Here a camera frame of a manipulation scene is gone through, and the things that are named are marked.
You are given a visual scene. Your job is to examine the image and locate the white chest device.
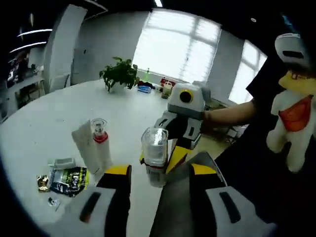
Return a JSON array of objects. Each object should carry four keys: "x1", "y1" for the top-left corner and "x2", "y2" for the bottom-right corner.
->
[{"x1": 275, "y1": 33, "x2": 312, "y2": 72}]

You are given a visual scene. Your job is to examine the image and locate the white plush toy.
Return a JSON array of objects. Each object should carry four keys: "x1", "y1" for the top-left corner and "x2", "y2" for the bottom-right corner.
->
[{"x1": 266, "y1": 70, "x2": 316, "y2": 173}]

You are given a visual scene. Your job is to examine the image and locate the large window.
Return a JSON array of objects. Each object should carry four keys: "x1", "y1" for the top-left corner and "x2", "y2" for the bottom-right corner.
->
[{"x1": 133, "y1": 9, "x2": 221, "y2": 84}]

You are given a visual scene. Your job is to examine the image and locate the green black skincare sachet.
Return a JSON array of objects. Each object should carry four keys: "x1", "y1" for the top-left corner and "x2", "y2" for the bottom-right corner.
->
[{"x1": 48, "y1": 166, "x2": 90, "y2": 198}]

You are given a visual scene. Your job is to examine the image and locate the person in black clothes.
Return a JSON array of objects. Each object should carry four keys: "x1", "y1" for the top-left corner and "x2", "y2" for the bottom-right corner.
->
[{"x1": 214, "y1": 55, "x2": 316, "y2": 223}]

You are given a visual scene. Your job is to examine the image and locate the small white skincare bottle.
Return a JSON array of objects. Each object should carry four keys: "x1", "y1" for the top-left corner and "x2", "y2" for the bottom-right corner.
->
[
  {"x1": 47, "y1": 158, "x2": 77, "y2": 169},
  {"x1": 140, "y1": 127, "x2": 170, "y2": 189}
]

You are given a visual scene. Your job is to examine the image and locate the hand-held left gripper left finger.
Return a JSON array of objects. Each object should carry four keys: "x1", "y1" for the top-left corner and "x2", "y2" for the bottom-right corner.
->
[{"x1": 48, "y1": 164, "x2": 132, "y2": 237}]

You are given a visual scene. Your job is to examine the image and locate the narrow window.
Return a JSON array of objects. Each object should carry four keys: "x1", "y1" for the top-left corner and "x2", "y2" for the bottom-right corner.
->
[{"x1": 228, "y1": 39, "x2": 269, "y2": 106}]

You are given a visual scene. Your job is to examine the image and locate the potted green plant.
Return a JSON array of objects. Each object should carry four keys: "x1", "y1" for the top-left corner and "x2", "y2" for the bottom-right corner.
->
[{"x1": 99, "y1": 57, "x2": 141, "y2": 94}]

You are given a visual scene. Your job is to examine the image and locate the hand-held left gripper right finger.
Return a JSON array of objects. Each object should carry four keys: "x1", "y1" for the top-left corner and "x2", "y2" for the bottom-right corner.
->
[{"x1": 190, "y1": 162, "x2": 277, "y2": 237}]

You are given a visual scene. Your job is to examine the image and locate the gold skincare sachet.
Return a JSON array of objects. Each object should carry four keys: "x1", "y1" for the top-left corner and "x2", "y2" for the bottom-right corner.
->
[{"x1": 37, "y1": 174, "x2": 49, "y2": 193}]

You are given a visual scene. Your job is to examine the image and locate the white skincare tube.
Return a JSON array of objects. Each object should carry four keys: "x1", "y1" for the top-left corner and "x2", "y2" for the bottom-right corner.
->
[{"x1": 71, "y1": 119, "x2": 106, "y2": 175}]

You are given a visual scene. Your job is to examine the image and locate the beige jar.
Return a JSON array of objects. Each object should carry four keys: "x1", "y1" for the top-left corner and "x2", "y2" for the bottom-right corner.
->
[{"x1": 161, "y1": 82, "x2": 173, "y2": 99}]

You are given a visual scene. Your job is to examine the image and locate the tall red-collared skincare bottle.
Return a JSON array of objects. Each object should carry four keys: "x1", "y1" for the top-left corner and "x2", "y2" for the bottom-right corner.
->
[{"x1": 90, "y1": 118, "x2": 114, "y2": 171}]

